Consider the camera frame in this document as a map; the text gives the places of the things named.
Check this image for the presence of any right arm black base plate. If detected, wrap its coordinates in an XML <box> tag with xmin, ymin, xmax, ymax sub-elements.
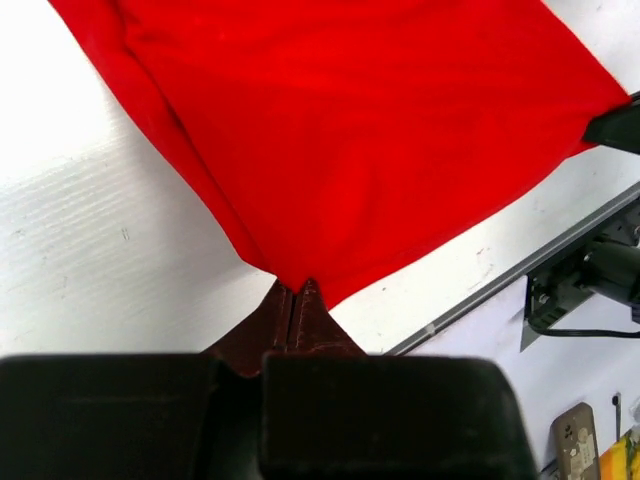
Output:
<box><xmin>520</xmin><ymin>198</ymin><xmax>639</xmax><ymax>350</ymax></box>

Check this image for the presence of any yellow patterned object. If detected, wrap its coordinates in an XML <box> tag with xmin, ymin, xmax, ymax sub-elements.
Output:
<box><xmin>599</xmin><ymin>430</ymin><xmax>640</xmax><ymax>480</ymax></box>

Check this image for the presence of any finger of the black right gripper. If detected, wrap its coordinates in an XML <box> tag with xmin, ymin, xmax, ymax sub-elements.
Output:
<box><xmin>583</xmin><ymin>92</ymin><xmax>640</xmax><ymax>153</ymax></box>

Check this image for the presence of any red t shirt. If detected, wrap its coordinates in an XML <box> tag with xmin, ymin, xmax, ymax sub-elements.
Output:
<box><xmin>54</xmin><ymin>1</ymin><xmax>630</xmax><ymax>306</ymax></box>

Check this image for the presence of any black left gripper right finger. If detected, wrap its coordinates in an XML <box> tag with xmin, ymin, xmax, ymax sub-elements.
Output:
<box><xmin>285</xmin><ymin>279</ymin><xmax>366</xmax><ymax>356</ymax></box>

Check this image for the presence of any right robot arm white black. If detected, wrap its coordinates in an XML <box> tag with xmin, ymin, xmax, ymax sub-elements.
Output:
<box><xmin>582</xmin><ymin>92</ymin><xmax>639</xmax><ymax>305</ymax></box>

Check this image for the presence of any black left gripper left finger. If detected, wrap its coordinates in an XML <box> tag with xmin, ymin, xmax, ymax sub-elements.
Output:
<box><xmin>203</xmin><ymin>280</ymin><xmax>294</xmax><ymax>378</ymax></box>

